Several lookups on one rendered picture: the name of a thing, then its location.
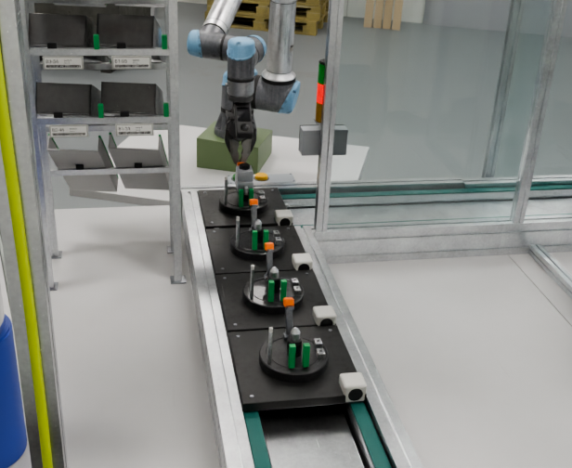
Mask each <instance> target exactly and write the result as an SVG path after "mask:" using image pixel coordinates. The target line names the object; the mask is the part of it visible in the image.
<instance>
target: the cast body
mask: <svg viewBox="0 0 572 468"><path fill-rule="evenodd" d="M253 180H254V171H253V168H252V166H251V165H250V164H248V163H246V162H243V163H240V165H239V166H236V174H235V185H236V188H237V191H238V192H239V189H243V192H244V195H248V192H249V189H253V188H254V182H253Z"/></svg>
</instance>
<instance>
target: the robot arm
mask: <svg viewBox="0 0 572 468"><path fill-rule="evenodd" d="M241 1H242V0H214V3H213V5H212V7H211V9H210V11H209V13H208V16H207V18H206V20H205V22H204V23H203V25H202V27H201V30H200V31H199V30H192V31H190V33H189V34H188V40H187V49H188V53H189V54H190V55H191V56H194V57H198V58H201V59H202V58H205V59H216V60H223V61H227V71H226V72H225V73H224V75H223V83H222V97H221V111H220V114H219V116H218V119H217V121H216V124H215V126H214V134H215V135H216V136H218V137H221V138H224V139H225V142H226V145H227V149H228V151H229V153H230V155H231V158H232V160H233V162H234V163H235V164H236V165H237V163H245V162H246V161H247V159H248V157H249V155H250V153H251V152H252V150H253V148H254V144H255V142H256V136H257V128H256V124H255V120H254V109H256V110H261V111H273V112H277V113H286V114H289V113H291V112H292V111H293V109H294V107H295V104H296V101H297V98H298V95H299V90H300V82H299V81H295V77H296V76H295V73H294V72H293V71H292V65H293V39H294V27H295V14H296V1H297V0H270V4H269V22H268V39H267V46H266V43H265V41H264V40H263V39H262V38H261V37H259V36H257V35H249V36H246V37H241V36H235V35H229V34H228V31H229V28H230V26H231V24H232V22H233V20H234V18H235V16H236V14H237V11H238V9H239V7H240V5H241ZM266 52H267V58H266V69H265V70H263V71H262V75H257V73H258V72H257V70H256V69H255V68H254V66H255V65H256V64H257V63H258V62H260V61H261V60H262V59H263V57H264V55H265V53H266ZM239 141H241V146H242V152H241V158H240V160H239V153H238V148H239V146H240V143H239Z"/></svg>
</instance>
